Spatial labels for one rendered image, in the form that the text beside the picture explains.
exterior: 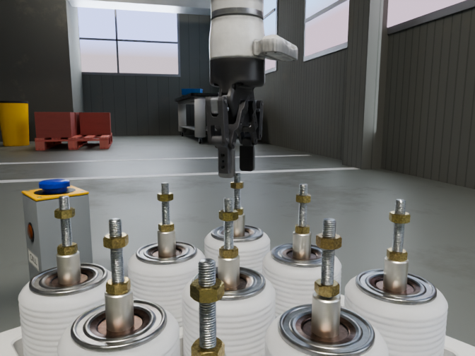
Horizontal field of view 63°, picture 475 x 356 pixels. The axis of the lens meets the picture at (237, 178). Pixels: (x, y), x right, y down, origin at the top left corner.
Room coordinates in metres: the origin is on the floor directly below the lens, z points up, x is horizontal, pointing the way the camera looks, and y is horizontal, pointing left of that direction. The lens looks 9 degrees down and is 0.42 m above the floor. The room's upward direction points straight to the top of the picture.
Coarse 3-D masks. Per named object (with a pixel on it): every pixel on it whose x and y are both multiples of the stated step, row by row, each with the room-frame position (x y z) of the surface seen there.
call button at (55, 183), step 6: (48, 180) 0.54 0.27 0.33; (54, 180) 0.54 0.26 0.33; (60, 180) 0.54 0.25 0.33; (66, 180) 0.54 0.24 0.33; (42, 186) 0.52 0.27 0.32; (48, 186) 0.52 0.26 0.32; (54, 186) 0.52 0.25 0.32; (60, 186) 0.53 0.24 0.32; (66, 186) 0.53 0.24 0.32; (48, 192) 0.52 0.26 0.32; (54, 192) 0.52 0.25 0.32
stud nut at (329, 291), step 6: (318, 282) 0.29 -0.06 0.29; (336, 282) 0.29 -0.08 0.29; (318, 288) 0.28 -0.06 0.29; (324, 288) 0.28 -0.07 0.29; (330, 288) 0.28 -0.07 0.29; (336, 288) 0.28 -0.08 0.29; (318, 294) 0.28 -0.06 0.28; (324, 294) 0.28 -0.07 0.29; (330, 294) 0.28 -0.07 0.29; (336, 294) 0.28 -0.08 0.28
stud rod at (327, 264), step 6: (324, 222) 0.28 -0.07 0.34; (330, 222) 0.28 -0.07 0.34; (324, 228) 0.28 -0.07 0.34; (330, 228) 0.28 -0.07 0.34; (324, 234) 0.28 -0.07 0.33; (330, 234) 0.28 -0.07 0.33; (324, 252) 0.28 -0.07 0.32; (330, 252) 0.28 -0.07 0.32; (324, 258) 0.28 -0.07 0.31; (330, 258) 0.28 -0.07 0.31; (324, 264) 0.28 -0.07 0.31; (330, 264) 0.28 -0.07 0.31; (324, 270) 0.28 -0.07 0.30; (330, 270) 0.28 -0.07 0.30; (324, 276) 0.28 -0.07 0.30; (330, 276) 0.28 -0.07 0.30; (324, 282) 0.28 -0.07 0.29; (330, 282) 0.28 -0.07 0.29
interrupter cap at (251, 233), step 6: (216, 228) 0.56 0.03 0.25; (222, 228) 0.56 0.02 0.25; (246, 228) 0.56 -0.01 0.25; (252, 228) 0.56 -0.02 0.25; (258, 228) 0.56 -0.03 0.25; (216, 234) 0.53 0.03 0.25; (222, 234) 0.53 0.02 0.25; (246, 234) 0.54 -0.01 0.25; (252, 234) 0.53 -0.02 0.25; (258, 234) 0.53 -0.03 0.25; (222, 240) 0.51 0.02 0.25; (234, 240) 0.50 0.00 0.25; (240, 240) 0.50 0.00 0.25; (246, 240) 0.51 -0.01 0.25; (252, 240) 0.51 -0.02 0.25
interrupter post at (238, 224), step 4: (240, 216) 0.53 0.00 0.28; (244, 216) 0.54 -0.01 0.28; (236, 220) 0.53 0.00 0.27; (240, 220) 0.53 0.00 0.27; (244, 220) 0.54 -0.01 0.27; (236, 224) 0.53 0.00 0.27; (240, 224) 0.53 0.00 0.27; (244, 224) 0.54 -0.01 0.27; (236, 228) 0.53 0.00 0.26; (240, 228) 0.53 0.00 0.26; (244, 228) 0.54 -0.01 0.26; (236, 232) 0.53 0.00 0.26; (240, 232) 0.53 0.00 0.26; (244, 232) 0.54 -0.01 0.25; (236, 236) 0.53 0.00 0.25
